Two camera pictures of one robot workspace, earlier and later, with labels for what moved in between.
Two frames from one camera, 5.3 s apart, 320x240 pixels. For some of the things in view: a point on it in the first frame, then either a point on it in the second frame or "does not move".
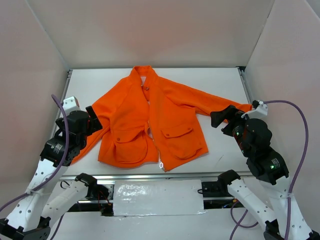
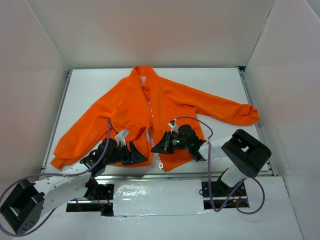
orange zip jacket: x=147 y=119 does not move
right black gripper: x=230 y=122 → x=169 y=142
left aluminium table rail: x=62 y=97 does not move
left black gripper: x=90 y=122 → x=127 y=155
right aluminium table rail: x=245 y=84 does not move
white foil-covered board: x=158 y=197 does not move
